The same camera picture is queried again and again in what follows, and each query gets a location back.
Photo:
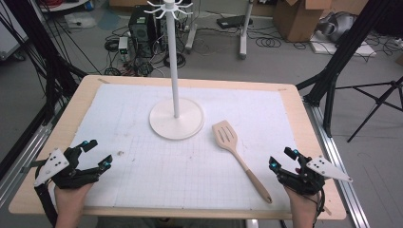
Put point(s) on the flat black device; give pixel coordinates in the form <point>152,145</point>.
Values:
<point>233,21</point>

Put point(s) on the white rack stand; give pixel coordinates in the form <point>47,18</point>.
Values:
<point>176,122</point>

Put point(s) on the white stand leg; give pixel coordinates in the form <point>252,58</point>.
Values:
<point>191,38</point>
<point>244,31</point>

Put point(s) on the person's right hand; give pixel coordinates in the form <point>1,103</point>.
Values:
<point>303,205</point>

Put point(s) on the white grid mat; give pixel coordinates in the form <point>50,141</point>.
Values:
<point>164,177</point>

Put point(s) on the black computer tower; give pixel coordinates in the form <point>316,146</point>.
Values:
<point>141,31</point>

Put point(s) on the grey rounded appliance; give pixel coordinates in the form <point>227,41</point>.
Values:
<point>337,25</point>

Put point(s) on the person's left hand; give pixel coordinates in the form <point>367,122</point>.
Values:
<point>69,202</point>

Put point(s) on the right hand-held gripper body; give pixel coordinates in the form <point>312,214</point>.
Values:
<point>304,182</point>

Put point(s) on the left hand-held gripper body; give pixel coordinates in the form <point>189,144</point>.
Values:
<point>68,177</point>

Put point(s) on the white flat board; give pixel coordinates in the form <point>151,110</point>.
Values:
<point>342,47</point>

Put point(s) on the aluminium rail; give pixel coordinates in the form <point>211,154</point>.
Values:
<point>342,177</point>
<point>22,164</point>

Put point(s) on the brown cardboard box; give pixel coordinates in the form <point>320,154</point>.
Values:
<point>297,19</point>

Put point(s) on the black tripod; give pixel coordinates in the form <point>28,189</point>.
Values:
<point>377,101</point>

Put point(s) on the wooden slotted spatula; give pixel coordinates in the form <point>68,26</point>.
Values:
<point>225,136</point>

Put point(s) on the small white power box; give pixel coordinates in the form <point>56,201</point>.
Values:
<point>123,45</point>

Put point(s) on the black frame post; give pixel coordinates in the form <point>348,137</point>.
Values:
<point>47,63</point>
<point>345,50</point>

